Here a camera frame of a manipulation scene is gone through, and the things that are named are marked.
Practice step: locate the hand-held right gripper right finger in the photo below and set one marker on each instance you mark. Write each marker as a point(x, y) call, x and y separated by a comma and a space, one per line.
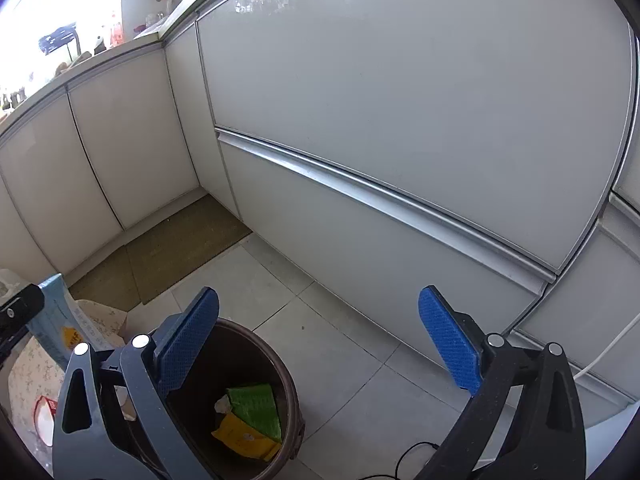
point(447, 340)

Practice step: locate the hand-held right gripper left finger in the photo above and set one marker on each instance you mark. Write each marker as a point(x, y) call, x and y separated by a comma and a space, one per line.
point(187, 340)

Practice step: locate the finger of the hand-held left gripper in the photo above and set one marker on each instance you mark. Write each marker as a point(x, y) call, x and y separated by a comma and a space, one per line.
point(22, 305)

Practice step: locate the light blue tissue packet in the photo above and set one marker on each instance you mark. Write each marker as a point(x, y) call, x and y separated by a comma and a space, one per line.
point(57, 310)

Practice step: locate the brown plastic trash bin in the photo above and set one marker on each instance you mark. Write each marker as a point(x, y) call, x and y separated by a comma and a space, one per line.
point(260, 360)

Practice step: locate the floral tablecloth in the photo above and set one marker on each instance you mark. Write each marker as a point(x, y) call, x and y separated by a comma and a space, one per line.
point(30, 375)

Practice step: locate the crumpled white tissue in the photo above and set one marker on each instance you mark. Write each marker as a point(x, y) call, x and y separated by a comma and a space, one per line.
point(222, 404)

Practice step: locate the green snack packet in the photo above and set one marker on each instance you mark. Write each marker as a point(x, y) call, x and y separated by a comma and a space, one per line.
point(255, 405)

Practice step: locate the yellow snack packet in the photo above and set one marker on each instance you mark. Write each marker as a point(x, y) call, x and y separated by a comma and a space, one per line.
point(242, 437)

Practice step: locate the red rimmed white cup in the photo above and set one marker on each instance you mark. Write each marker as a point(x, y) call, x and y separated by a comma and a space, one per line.
point(45, 417)

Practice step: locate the white kitchen cabinets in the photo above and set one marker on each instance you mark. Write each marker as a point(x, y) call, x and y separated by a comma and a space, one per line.
point(400, 85)

